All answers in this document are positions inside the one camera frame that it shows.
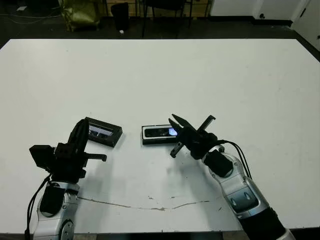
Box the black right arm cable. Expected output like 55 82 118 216
216 138 254 181

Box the white door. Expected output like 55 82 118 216
291 0 320 51

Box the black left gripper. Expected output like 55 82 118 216
50 117 108 183

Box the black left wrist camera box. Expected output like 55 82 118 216
29 144 56 171

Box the slim black camera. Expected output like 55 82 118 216
144 126 180 138

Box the black waste bin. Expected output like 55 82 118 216
110 2 131 31

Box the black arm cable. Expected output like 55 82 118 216
216 138 254 181
24 174 52 237

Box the yellow-green plastic bag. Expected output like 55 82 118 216
61 0 102 32

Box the thin light floor cable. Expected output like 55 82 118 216
0 12 63 25

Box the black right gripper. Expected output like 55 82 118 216
168 113 219 161

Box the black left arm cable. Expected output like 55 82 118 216
24 174 52 237

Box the wooden shipping crate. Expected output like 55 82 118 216
128 0 146 17
192 0 214 16

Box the black box base white tray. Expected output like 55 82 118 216
141 124 185 146

